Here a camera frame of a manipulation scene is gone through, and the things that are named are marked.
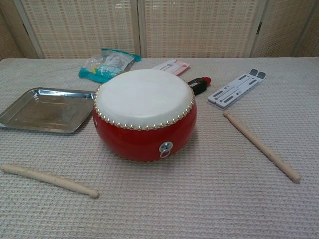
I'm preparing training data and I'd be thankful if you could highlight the wooden drumstick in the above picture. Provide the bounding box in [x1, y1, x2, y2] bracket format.
[0, 163, 100, 199]
[223, 110, 302, 184]

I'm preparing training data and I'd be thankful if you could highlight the red drum white skin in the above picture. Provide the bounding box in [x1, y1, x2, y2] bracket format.
[92, 69, 197, 163]

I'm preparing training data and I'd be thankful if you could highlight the shiny metal tray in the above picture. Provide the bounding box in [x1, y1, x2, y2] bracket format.
[0, 87, 96, 134]

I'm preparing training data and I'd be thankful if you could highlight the black bottle red cap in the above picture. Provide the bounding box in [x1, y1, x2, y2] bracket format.
[186, 76, 212, 96]

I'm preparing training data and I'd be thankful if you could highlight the pink white wipes packet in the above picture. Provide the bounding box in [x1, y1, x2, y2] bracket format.
[151, 58, 191, 76]

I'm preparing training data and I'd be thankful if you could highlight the teal snack bag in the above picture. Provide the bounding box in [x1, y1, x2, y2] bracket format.
[78, 47, 142, 84]

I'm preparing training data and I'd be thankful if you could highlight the beige woven tablecloth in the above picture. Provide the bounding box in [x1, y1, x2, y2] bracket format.
[0, 57, 319, 239]

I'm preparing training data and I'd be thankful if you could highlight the white folding laptop stand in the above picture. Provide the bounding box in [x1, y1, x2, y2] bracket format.
[207, 68, 267, 111]

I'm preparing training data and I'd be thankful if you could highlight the bamboo folding screen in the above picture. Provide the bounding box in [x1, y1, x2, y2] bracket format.
[0, 0, 319, 60]

